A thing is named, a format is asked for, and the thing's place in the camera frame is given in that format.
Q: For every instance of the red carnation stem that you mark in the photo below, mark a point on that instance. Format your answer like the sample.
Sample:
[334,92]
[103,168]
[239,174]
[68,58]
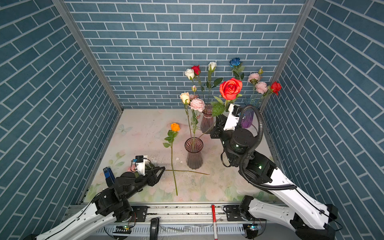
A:
[230,91]

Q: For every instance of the pink carnation spray stem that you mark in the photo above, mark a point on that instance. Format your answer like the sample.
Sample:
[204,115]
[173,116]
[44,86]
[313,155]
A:
[260,88]

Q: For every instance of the aluminium mounting rail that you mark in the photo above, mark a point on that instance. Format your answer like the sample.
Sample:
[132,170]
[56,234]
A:
[203,213]

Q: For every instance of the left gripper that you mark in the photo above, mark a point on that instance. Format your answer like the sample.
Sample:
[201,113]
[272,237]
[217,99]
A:
[153,179]

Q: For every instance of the dark purple glass vase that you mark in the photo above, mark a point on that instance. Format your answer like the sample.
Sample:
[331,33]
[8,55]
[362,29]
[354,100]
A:
[194,153]

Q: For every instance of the pink glass vase with ribbon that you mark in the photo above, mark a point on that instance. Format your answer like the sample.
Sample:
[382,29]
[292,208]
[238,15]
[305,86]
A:
[207,122]

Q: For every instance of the pale pink bud spray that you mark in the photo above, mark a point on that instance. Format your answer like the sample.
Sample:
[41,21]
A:
[194,106]

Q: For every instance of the purple blue gradient vase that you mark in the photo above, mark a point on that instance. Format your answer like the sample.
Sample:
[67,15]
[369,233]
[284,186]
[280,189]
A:
[249,114]

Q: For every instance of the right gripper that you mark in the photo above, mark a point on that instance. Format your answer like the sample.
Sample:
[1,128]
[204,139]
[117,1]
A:
[217,132]

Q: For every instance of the white rose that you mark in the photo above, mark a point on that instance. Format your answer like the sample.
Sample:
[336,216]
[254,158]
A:
[189,73]
[209,83]

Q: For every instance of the orange rose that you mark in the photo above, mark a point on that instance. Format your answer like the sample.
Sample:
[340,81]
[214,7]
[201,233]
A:
[169,140]

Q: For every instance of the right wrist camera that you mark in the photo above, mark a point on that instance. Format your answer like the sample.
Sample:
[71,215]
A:
[233,117]

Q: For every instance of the blue rose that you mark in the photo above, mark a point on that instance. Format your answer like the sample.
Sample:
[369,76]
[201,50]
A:
[237,68]

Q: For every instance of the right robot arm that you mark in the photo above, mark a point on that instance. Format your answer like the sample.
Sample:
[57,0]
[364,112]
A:
[308,218]

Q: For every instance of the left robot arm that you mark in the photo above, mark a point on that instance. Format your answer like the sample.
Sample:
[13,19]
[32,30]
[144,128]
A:
[107,207]

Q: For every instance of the blue black handheld device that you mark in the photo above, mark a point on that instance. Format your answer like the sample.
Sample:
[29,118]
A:
[109,176]

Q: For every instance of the pink rose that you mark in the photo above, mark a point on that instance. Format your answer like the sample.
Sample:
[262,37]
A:
[186,171]

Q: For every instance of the red white marker pen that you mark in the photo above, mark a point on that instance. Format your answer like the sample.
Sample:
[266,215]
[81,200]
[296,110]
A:
[215,230]

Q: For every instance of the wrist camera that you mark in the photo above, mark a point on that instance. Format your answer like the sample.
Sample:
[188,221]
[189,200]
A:
[233,117]
[139,164]

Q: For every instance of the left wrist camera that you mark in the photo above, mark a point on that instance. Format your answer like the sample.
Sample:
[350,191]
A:
[139,164]

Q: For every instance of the red rose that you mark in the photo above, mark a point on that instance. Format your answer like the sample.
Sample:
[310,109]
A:
[197,72]
[273,89]

